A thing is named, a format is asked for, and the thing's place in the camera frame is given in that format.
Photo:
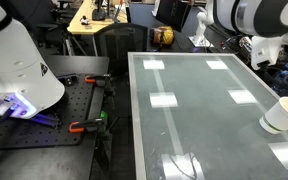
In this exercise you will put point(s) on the white paper cup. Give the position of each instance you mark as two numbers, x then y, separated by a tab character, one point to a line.
275	120

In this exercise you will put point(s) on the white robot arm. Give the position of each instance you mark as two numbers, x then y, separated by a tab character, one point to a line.
27	85

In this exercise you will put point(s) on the yellow black helmet object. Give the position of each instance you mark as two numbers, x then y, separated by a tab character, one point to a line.
162	35

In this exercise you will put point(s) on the black mesh chair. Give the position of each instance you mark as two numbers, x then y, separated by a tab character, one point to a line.
117	40

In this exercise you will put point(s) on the orange clamp far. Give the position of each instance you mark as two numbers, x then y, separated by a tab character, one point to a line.
96	78

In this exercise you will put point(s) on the orange clamp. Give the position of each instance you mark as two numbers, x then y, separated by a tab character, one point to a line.
79	127
96	78

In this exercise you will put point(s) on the orange clamp near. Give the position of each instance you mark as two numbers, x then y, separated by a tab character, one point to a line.
79	127

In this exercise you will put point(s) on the wooden desk background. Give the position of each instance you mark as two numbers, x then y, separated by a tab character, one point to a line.
89	19

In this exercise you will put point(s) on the glass table frame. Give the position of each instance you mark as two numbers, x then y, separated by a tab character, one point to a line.
196	117

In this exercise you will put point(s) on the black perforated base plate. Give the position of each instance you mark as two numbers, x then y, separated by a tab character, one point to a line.
51	126

